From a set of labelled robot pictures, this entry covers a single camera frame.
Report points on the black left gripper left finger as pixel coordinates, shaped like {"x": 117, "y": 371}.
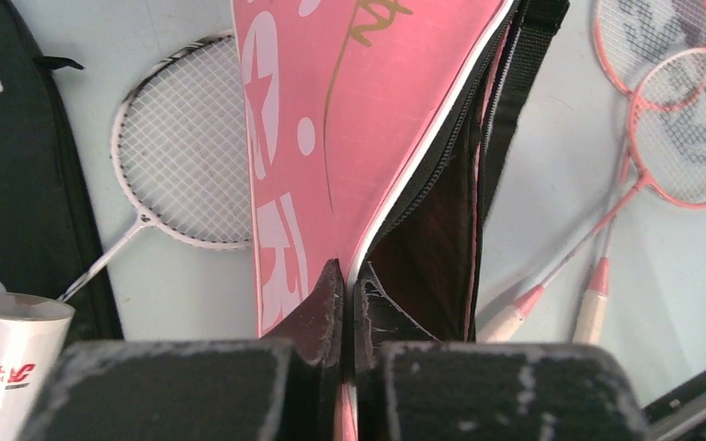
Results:
{"x": 315, "y": 326}

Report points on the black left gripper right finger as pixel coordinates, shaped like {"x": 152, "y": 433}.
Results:
{"x": 378, "y": 319}

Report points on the pink sport racket bag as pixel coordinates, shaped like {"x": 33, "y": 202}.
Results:
{"x": 377, "y": 134}

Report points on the white shuttlecock tube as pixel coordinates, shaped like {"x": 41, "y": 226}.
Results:
{"x": 32, "y": 332}

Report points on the white racket under pink bag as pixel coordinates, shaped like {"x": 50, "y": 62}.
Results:
{"x": 178, "y": 146}

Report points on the black racket bag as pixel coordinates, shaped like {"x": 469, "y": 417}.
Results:
{"x": 48, "y": 233}

